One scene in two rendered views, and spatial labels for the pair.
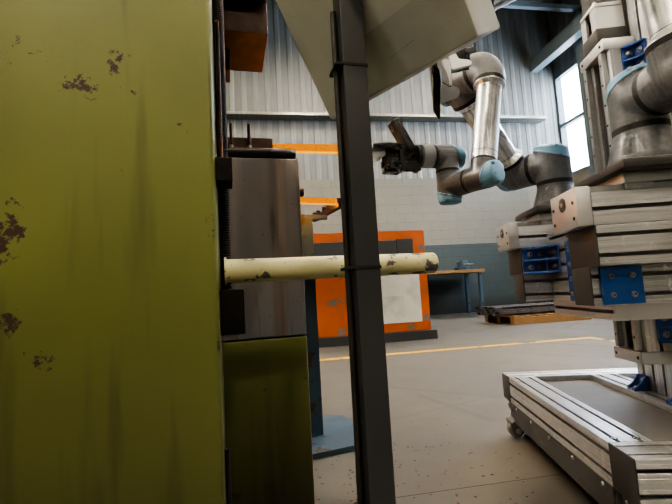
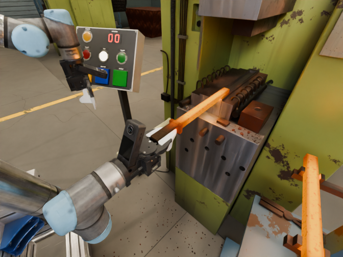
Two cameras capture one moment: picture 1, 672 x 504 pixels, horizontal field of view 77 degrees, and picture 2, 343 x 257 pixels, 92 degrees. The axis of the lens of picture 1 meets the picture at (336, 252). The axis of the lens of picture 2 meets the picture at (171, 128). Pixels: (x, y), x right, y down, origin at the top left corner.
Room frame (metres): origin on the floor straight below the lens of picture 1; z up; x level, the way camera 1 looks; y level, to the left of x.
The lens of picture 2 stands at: (1.59, -0.31, 1.33)
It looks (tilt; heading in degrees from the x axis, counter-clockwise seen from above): 40 degrees down; 146
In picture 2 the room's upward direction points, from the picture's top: straight up
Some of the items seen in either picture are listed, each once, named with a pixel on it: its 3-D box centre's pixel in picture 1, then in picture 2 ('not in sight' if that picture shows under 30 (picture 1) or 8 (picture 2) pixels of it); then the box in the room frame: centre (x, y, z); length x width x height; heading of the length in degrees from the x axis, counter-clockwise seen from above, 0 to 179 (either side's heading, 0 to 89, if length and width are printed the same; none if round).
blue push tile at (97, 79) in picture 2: not in sight; (102, 76); (0.73, -0.14, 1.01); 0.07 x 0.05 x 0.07; 40
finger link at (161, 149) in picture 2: not in sight; (158, 146); (1.30, -0.16, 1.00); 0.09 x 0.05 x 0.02; 102
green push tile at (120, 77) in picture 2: not in sight; (120, 78); (0.80, -0.08, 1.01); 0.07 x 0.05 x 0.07; 40
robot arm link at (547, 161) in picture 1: (550, 163); not in sight; (1.48, -0.78, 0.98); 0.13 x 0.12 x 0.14; 36
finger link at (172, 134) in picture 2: not in sight; (168, 142); (1.29, -0.11, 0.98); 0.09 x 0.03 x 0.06; 102
